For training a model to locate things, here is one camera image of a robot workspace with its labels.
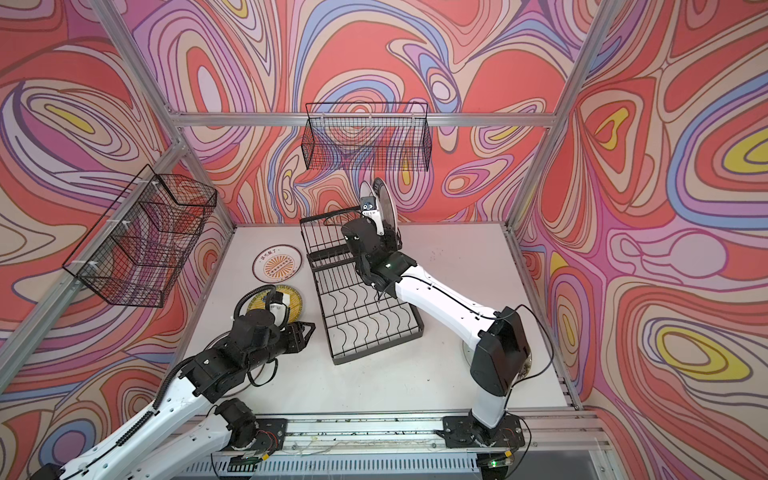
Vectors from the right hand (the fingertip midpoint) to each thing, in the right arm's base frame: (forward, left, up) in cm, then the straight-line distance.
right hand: (382, 229), depth 78 cm
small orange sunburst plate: (+12, +40, -28) cm, 50 cm away
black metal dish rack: (-12, +9, -27) cm, 31 cm away
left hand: (-21, +18, -13) cm, 30 cm away
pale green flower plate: (-23, -24, -29) cm, 44 cm away
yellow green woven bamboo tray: (-5, +42, -27) cm, 50 cm away
